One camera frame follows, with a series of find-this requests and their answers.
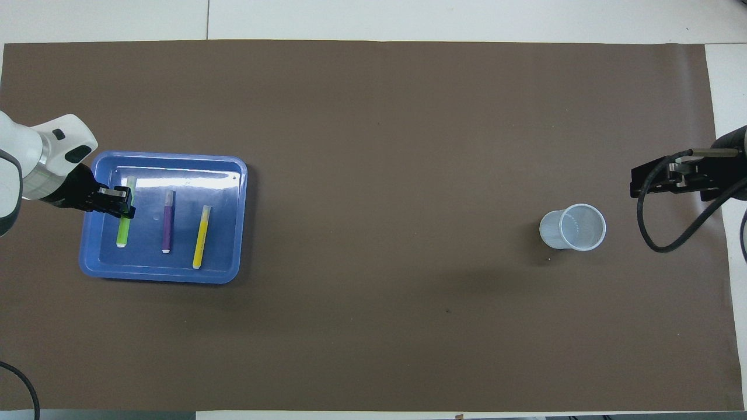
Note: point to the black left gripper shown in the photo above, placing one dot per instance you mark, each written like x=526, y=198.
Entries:
x=79, y=192

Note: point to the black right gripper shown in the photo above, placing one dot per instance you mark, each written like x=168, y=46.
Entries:
x=729, y=169

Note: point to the green highlighter pen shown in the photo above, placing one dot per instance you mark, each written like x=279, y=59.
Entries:
x=122, y=233

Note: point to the purple highlighter pen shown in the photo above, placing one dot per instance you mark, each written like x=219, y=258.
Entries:
x=167, y=224

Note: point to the yellow highlighter pen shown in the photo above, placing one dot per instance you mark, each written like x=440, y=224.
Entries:
x=201, y=239

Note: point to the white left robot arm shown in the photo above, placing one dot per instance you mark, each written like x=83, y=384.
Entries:
x=58, y=137

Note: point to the blue plastic tray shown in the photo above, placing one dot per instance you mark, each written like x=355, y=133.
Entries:
x=224, y=256

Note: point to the translucent plastic cup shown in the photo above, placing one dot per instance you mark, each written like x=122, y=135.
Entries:
x=551, y=230

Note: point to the brown table mat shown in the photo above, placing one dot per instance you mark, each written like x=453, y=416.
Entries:
x=373, y=146

